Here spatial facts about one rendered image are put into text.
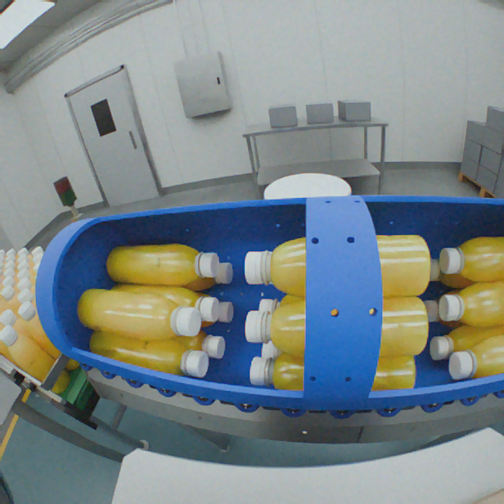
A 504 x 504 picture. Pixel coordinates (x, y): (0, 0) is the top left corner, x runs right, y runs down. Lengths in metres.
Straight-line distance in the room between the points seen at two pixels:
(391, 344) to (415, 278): 0.07
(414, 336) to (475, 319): 0.16
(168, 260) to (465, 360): 0.45
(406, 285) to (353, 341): 0.10
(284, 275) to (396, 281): 0.12
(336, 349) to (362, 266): 0.07
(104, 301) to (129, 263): 0.09
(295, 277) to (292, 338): 0.07
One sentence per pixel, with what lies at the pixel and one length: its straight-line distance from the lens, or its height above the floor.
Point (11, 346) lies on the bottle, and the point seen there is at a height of 1.08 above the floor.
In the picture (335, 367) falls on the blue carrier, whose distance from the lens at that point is 0.23.
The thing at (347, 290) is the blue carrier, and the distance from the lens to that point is 0.21.
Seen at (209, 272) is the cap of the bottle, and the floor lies 1.12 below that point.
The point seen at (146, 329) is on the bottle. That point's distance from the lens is 0.35.
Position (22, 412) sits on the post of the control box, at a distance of 0.80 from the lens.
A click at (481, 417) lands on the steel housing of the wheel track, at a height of 0.87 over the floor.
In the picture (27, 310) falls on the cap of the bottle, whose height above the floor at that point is 1.10.
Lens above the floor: 1.36
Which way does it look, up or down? 36 degrees down
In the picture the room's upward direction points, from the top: 12 degrees counter-clockwise
